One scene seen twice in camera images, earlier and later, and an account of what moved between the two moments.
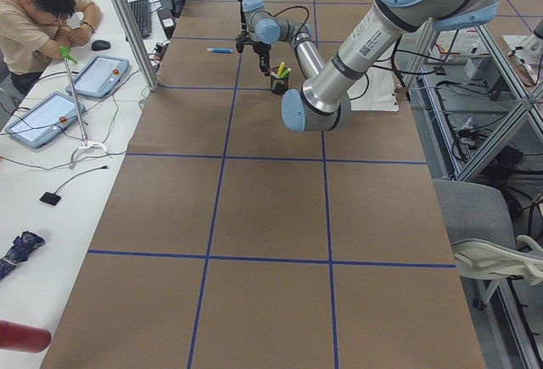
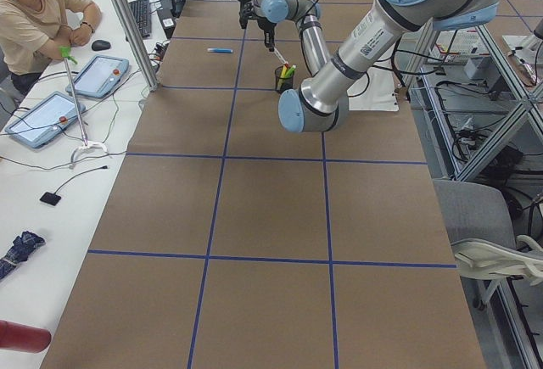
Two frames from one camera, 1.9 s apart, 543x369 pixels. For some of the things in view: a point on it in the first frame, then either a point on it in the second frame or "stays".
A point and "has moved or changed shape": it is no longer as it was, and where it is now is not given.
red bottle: [20, 338] stays
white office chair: [478, 259] stays
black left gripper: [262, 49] → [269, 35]
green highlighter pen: [286, 73] has moved or changed shape
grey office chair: [472, 210] stays
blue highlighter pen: [221, 50] stays
